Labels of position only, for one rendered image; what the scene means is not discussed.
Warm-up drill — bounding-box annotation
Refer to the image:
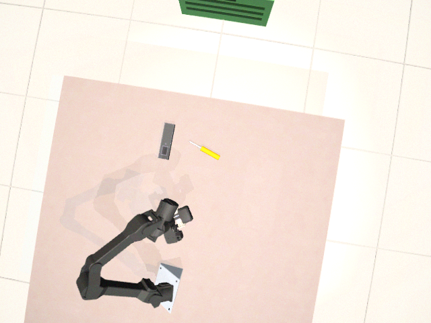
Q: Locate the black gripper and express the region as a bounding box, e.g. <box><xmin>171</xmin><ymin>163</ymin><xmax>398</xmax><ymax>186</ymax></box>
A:
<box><xmin>168</xmin><ymin>205</ymin><xmax>193</xmax><ymax>231</ymax></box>

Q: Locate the yellow-handled screwdriver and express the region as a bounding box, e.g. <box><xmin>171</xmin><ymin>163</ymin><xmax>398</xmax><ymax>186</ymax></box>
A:
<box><xmin>189</xmin><ymin>141</ymin><xmax>220</xmax><ymax>160</ymax></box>

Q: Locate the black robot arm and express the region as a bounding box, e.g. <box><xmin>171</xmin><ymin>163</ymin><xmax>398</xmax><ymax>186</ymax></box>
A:
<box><xmin>76</xmin><ymin>199</ymin><xmax>183</xmax><ymax>309</ymax></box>

